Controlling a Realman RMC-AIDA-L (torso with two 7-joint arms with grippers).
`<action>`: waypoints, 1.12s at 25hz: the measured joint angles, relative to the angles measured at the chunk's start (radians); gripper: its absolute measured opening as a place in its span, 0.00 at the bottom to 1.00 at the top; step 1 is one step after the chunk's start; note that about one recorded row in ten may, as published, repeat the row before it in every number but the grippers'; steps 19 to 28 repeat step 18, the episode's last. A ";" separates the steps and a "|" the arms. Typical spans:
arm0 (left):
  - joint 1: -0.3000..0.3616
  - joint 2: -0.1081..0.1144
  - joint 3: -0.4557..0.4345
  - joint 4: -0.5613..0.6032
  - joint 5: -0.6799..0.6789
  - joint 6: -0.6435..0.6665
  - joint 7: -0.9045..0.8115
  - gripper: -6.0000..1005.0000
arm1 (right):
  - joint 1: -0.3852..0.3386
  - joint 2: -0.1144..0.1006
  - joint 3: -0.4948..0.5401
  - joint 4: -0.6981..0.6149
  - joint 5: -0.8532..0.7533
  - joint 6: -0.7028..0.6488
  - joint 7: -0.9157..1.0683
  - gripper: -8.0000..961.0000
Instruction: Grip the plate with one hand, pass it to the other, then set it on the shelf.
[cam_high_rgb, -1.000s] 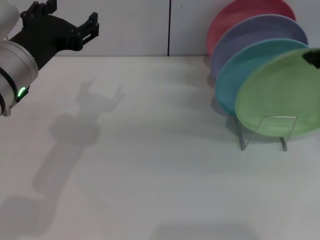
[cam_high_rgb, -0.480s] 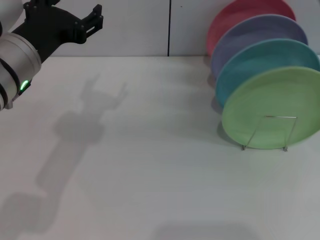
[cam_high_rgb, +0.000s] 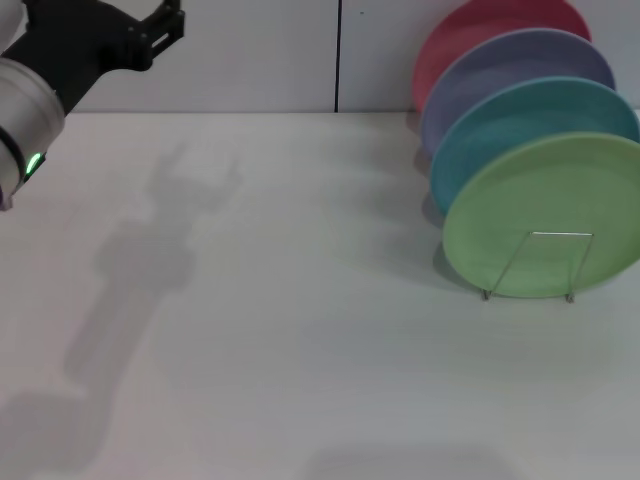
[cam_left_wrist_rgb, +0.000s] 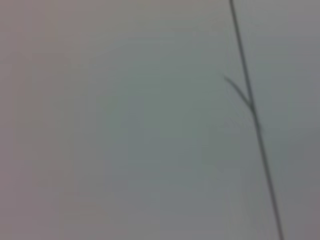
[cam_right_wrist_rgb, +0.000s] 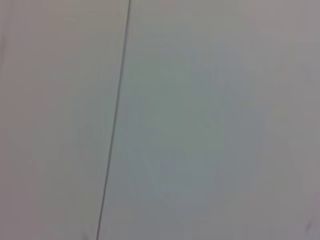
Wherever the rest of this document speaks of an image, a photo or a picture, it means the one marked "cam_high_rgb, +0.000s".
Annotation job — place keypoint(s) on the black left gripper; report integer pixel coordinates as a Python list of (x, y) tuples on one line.
[(80, 50)]

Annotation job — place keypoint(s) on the green plate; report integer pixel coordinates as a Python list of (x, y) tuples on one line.
[(545, 220)]

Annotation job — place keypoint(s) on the red plate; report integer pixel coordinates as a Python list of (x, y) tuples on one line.
[(470, 30)]

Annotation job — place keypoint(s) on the purple plate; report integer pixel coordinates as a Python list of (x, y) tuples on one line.
[(500, 65)]

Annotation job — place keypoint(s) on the teal plate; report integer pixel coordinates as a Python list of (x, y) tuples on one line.
[(505, 125)]

